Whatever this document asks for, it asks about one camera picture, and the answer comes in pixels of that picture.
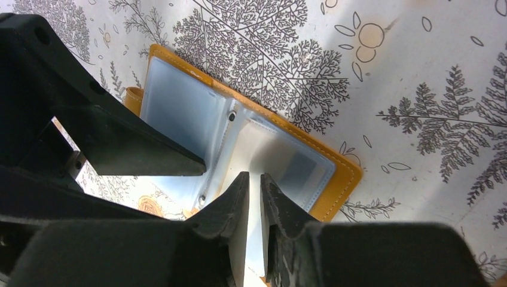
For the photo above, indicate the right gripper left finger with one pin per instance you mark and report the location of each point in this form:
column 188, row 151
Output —
column 208, row 249

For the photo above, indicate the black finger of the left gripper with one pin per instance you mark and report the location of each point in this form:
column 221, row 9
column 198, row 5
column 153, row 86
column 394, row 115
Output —
column 41, row 80

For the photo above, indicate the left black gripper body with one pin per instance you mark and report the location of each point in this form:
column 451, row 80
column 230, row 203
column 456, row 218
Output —
column 31, row 170

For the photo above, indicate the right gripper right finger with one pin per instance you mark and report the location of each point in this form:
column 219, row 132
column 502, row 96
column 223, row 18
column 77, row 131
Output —
column 302, row 251

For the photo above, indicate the floral patterned table mat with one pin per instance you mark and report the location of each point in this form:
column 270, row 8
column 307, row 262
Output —
column 414, row 92

